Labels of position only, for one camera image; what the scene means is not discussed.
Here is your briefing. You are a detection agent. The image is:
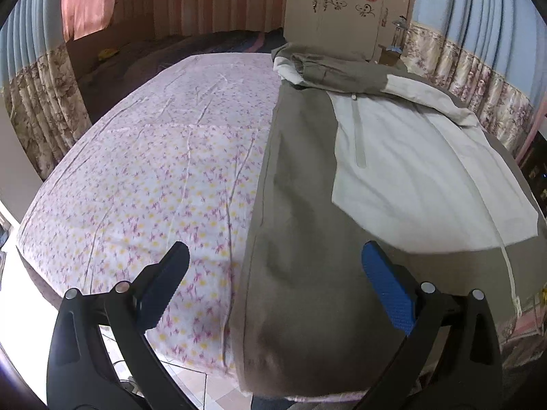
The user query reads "white wardrobe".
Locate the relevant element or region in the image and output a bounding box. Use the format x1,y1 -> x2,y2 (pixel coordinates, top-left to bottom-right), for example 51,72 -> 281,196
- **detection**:
283,0 -> 417,63

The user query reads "pink floral bed sheet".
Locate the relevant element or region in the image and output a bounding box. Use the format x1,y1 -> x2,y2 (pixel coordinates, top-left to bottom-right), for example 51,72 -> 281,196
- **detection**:
16,51 -> 545,379

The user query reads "wooden nightstand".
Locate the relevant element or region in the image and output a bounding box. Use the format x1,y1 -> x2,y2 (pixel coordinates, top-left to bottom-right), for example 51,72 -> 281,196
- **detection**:
378,47 -> 404,67

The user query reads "dark cabinet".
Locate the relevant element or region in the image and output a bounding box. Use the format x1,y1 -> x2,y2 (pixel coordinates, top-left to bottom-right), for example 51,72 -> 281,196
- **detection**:
517,124 -> 547,223

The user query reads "pink window curtain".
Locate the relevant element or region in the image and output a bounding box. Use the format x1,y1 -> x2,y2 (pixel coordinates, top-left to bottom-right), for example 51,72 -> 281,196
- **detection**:
62,0 -> 118,41

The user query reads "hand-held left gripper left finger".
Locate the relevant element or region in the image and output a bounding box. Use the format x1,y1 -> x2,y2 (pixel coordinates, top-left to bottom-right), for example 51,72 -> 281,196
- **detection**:
46,241 -> 199,410

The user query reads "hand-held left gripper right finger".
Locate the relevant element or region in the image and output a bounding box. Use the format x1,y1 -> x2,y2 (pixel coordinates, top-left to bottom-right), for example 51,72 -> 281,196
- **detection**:
355,240 -> 503,410

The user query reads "bed with striped blanket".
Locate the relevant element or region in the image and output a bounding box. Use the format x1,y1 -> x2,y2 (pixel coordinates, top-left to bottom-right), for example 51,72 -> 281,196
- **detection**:
79,28 -> 285,112

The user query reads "olive and white jacket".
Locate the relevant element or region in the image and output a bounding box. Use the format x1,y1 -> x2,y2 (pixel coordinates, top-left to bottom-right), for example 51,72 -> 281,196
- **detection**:
228,42 -> 547,400

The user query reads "blue floral curtain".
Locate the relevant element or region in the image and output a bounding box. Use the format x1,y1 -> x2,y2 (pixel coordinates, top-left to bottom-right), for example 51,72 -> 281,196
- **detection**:
402,0 -> 547,167
0,0 -> 92,180

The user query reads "white panel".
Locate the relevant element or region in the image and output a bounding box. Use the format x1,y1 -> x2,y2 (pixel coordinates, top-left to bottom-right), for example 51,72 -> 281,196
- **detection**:
0,90 -> 43,227

